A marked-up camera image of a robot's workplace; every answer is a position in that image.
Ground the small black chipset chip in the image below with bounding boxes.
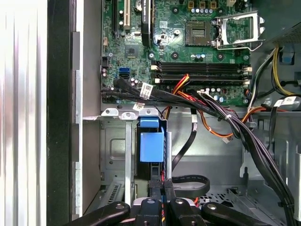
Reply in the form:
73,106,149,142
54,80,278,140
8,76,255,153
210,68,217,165
125,44,138,58

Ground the dark power supply unit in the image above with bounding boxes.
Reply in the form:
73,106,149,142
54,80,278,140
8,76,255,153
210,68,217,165
251,0,301,45

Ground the metal drive cage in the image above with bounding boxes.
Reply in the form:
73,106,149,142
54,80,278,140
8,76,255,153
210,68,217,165
288,141,301,212

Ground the green motherboard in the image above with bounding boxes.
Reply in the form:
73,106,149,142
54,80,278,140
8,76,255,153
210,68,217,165
101,0,252,107

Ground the grey wire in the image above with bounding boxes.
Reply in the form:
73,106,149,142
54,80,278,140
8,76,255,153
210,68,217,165
247,50,276,112

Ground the CPU socket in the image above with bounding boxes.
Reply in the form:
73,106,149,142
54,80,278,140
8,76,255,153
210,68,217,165
185,20,213,47

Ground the black wire bundle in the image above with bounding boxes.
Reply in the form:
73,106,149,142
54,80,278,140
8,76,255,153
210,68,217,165
101,77,297,226

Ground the black disk data wire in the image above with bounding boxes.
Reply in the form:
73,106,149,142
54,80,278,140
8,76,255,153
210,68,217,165
170,108,211,199

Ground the hard disk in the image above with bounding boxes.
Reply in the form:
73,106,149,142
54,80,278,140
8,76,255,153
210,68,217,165
136,116,173,185

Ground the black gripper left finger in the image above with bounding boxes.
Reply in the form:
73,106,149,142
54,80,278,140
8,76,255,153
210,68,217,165
63,180,163,226

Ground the yellow black wire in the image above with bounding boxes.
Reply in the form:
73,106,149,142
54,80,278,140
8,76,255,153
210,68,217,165
271,47,296,96

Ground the white expansion slot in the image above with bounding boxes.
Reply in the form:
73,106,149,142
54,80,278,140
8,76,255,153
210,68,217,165
124,0,131,27

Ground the black RAM slot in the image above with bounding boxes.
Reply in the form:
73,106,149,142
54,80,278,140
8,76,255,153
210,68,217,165
159,73,244,81
160,79,244,86
159,61,245,68
159,66,245,73

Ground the metal locking lever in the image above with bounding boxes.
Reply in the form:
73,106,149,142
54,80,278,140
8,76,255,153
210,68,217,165
215,39,267,51

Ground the black PC case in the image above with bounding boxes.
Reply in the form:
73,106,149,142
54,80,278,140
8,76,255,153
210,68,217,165
47,0,301,226

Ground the white barcode tag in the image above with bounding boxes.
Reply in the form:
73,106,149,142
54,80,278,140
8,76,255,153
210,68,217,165
274,96,297,107
139,82,154,100

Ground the narrow black expansion slot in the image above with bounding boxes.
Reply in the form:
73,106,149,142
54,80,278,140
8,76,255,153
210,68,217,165
112,0,119,36

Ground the red orange disk power wire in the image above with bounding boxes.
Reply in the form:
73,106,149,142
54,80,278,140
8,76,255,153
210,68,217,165
161,73,199,208

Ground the thin orange black wire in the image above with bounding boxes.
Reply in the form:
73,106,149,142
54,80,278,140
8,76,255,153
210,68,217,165
199,107,268,143

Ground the metal disk bay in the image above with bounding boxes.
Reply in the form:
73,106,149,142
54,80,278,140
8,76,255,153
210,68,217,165
100,107,174,206

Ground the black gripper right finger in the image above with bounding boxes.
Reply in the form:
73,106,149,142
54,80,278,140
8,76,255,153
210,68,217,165
164,179,266,226

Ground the metal socket cover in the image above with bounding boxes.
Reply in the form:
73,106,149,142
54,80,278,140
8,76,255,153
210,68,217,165
215,10,266,47

